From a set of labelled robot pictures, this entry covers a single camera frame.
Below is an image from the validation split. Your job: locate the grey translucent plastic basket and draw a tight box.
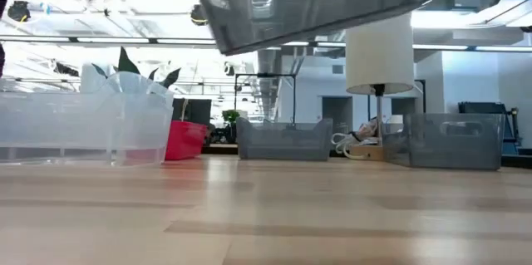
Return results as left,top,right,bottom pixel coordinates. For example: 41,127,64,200
382,112,505,171
185,0,431,56
235,116,334,161

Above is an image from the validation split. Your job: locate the small green background plant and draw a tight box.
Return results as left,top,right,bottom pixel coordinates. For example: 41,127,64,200
221,109,241,127

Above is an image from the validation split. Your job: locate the black background monitor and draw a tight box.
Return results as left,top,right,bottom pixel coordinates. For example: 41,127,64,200
171,97,213,124

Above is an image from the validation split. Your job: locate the red plastic mesh basket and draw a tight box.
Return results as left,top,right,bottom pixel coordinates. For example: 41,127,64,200
165,120,208,161

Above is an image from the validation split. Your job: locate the black round ceiling device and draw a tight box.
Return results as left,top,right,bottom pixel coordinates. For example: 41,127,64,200
7,0,32,23
190,4,209,26

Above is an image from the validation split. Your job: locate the white shade wooden base lamp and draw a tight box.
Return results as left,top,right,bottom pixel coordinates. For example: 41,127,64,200
345,12,415,162

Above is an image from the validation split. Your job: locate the dark blue equipment cart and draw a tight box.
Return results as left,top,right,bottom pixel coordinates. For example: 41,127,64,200
458,101,520,156

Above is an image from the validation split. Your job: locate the silver ventilation duct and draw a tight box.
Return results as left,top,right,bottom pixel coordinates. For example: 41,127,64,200
255,47,288,120

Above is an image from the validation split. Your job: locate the white lamp cable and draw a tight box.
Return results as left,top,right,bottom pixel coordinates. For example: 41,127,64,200
331,118,379,160

